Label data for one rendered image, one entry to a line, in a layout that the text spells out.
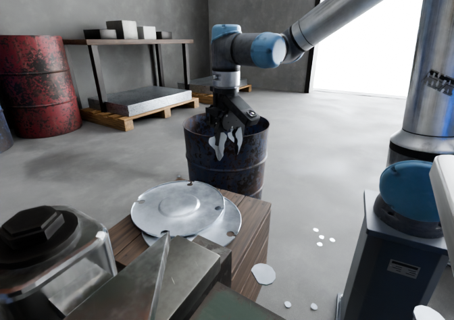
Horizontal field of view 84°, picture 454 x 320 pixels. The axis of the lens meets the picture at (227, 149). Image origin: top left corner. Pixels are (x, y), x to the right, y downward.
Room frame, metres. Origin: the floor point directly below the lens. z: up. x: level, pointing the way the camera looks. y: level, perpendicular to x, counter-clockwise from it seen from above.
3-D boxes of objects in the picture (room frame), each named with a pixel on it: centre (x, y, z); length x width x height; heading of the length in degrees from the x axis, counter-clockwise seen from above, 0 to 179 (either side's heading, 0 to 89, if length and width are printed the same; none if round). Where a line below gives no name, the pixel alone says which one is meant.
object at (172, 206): (0.66, 0.15, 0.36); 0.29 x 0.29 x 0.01
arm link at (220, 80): (0.70, 0.01, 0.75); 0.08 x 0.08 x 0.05
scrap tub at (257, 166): (1.17, 0.00, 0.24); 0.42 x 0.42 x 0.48
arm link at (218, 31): (0.70, 0.00, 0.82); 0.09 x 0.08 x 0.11; 49
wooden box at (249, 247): (0.60, 0.11, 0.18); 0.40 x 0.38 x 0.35; 154
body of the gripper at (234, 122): (0.71, 0.01, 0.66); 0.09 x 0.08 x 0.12; 40
